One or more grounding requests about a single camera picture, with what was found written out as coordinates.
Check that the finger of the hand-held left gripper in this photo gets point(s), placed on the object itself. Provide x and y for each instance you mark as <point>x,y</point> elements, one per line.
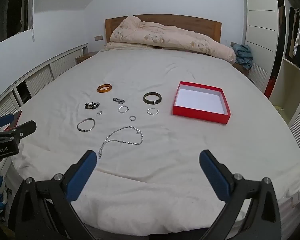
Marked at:
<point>23,128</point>
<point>3,120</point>

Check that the wooden headboard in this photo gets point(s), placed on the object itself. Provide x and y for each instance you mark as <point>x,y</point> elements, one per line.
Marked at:
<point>190,21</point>

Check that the beige pillow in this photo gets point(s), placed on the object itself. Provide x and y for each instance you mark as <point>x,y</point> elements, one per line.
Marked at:
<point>120,46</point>

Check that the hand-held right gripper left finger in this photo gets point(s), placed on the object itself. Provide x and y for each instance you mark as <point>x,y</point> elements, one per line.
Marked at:
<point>82,175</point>

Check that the low white louvred cabinet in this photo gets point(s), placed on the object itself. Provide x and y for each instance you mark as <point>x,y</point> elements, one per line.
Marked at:
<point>40,77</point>

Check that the twisted silver hoop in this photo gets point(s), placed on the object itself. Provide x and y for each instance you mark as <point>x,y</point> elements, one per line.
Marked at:
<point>119,110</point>
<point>148,112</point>

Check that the dark bangle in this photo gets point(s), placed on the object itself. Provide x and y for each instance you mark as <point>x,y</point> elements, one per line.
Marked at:
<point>146,100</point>

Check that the beige floral quilt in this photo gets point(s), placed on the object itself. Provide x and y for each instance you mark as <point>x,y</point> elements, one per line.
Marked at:
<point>165,35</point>

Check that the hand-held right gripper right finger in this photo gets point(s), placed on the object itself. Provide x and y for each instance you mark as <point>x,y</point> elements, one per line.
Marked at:
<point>212,175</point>

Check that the red box lid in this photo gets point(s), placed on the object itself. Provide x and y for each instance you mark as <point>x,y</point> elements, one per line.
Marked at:
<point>17,118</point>

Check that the open white wardrobe shelf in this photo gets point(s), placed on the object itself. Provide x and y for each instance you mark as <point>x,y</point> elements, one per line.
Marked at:
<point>290,87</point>

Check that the hanging clothes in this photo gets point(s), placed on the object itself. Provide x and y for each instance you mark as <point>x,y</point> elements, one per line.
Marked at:
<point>298,37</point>

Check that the amber bangle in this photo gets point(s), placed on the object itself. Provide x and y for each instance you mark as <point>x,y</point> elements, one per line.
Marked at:
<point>100,89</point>

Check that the wooden nightstand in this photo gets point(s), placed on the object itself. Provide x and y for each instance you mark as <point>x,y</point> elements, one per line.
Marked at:
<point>86,56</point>
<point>238,68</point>

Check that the blue cloth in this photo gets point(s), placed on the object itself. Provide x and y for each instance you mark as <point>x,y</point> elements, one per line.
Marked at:
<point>242,55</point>

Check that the red cardboard box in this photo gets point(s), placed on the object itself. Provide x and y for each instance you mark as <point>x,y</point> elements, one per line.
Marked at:
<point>202,97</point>

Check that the tall white cabinet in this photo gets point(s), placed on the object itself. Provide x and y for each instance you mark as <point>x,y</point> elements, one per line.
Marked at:
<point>262,17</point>

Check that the silver clasp pendant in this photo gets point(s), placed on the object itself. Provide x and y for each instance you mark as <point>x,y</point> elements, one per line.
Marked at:
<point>119,101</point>

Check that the thin silver bangle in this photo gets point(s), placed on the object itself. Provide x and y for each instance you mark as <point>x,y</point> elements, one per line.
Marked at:
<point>78,127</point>

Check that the dark window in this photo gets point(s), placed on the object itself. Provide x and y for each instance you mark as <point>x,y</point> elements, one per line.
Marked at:
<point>10,7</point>

